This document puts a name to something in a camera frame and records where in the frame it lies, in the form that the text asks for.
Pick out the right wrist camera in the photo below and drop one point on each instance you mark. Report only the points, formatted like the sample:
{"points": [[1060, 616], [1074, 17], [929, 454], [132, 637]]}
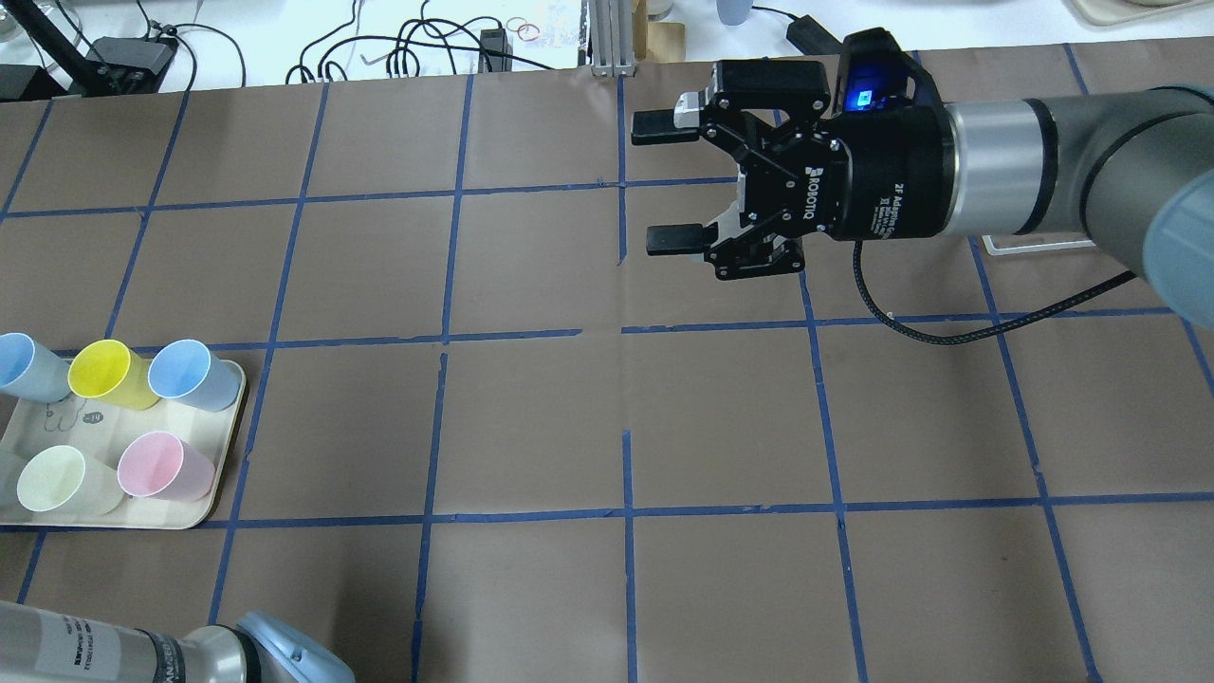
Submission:
{"points": [[875, 74]]}

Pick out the beige plastic tray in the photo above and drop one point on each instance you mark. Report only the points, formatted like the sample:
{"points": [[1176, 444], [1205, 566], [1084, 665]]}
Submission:
{"points": [[104, 431]]}

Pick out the black power adapter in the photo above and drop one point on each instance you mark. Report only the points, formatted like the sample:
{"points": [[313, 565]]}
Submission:
{"points": [[811, 38]]}

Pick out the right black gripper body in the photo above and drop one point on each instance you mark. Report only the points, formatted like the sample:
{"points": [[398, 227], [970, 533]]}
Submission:
{"points": [[887, 173]]}

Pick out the yellow plastic cup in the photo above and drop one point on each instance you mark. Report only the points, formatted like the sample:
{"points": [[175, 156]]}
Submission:
{"points": [[110, 372]]}

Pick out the light blue cup near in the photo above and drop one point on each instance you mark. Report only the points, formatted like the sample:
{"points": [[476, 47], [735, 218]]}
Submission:
{"points": [[31, 371]]}

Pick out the pink plastic cup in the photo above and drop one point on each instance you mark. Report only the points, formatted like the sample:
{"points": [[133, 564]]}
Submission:
{"points": [[160, 466]]}

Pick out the aluminium frame post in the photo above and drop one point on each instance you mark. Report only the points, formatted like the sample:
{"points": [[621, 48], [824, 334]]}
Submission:
{"points": [[609, 38]]}

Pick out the wooden mug tree stand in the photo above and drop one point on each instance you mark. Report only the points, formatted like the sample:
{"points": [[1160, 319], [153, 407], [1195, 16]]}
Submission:
{"points": [[657, 39]]}

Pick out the cream plastic cup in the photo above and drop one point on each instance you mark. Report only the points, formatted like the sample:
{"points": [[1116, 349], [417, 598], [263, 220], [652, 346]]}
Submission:
{"points": [[64, 479]]}

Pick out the light blue cup far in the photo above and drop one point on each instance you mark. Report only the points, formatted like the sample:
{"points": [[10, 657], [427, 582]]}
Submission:
{"points": [[188, 372]]}

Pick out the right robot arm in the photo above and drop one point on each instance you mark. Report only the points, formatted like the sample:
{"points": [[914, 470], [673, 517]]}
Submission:
{"points": [[1131, 171]]}

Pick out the white wire cup rack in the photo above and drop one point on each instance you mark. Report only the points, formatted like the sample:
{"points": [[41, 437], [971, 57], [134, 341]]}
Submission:
{"points": [[1025, 244]]}

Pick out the light blue cup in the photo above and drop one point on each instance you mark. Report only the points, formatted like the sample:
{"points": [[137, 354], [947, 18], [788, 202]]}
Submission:
{"points": [[188, 372], [31, 371]]}

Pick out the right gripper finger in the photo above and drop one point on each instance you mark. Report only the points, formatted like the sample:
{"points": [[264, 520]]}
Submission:
{"points": [[665, 126], [676, 239]]}

